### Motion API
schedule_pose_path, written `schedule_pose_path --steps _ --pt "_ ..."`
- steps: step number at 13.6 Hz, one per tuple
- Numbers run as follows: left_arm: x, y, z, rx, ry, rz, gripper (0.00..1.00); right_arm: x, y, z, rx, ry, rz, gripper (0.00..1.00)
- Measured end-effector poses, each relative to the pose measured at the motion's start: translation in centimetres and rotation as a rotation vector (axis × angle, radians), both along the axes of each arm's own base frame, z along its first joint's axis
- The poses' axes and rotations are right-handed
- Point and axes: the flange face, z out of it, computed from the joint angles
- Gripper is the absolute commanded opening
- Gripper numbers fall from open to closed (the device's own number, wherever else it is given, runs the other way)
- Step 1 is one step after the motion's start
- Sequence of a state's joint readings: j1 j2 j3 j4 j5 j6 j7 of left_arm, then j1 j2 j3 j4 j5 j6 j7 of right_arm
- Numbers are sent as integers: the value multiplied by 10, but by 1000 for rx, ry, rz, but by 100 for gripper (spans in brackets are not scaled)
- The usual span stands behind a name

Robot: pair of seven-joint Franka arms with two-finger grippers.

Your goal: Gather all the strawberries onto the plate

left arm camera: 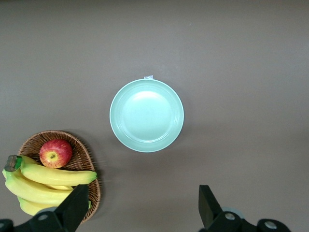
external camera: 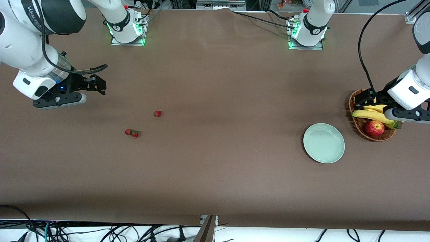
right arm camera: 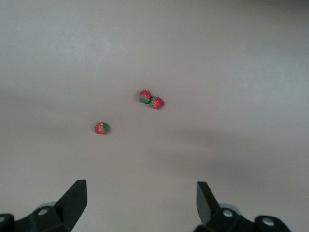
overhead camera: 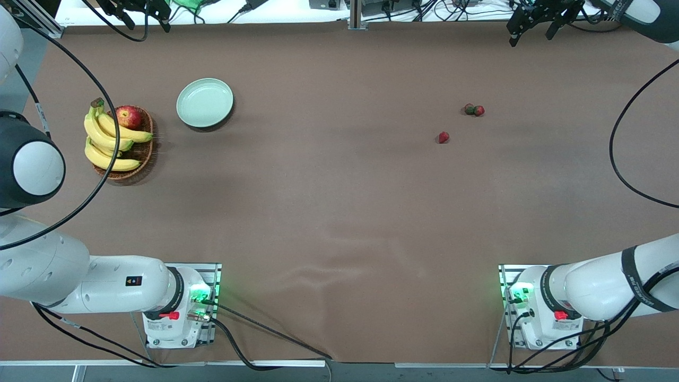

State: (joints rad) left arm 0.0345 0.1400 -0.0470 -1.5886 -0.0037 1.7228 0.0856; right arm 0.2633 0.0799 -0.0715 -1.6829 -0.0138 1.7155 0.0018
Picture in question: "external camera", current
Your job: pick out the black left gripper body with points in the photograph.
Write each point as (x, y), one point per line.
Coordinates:
(380, 95)

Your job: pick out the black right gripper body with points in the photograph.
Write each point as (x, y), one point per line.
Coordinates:
(77, 83)

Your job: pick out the long red strawberry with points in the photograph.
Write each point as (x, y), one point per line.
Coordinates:
(135, 134)

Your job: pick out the round red strawberry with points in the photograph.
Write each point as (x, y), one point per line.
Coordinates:
(157, 113)

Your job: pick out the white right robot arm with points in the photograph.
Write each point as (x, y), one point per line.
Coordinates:
(20, 43)

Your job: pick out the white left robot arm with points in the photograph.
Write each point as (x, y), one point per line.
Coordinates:
(314, 20)

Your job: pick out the pale green round plate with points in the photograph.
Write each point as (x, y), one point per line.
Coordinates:
(324, 143)

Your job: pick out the long yellow banana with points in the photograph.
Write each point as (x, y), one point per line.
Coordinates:
(373, 116)

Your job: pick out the brown wicker basket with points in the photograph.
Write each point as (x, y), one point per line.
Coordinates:
(361, 126)

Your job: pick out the red apple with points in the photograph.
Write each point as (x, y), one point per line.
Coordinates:
(374, 128)

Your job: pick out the brown table cover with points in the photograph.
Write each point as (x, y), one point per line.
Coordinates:
(215, 84)

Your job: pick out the grey metal box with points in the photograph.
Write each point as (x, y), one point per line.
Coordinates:
(220, 4)

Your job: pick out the black power plug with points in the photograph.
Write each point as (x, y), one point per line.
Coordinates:
(182, 235)

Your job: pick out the metal table leg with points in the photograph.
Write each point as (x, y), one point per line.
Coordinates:
(206, 232)

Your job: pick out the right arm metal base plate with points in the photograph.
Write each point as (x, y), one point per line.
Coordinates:
(116, 41)

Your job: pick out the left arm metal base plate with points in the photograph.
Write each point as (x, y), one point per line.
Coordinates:
(317, 47)

